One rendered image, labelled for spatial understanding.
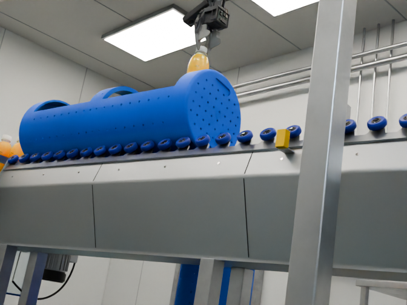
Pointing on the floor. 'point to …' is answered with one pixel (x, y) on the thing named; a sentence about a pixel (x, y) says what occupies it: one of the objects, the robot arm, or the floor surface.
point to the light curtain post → (321, 156)
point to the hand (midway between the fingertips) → (201, 49)
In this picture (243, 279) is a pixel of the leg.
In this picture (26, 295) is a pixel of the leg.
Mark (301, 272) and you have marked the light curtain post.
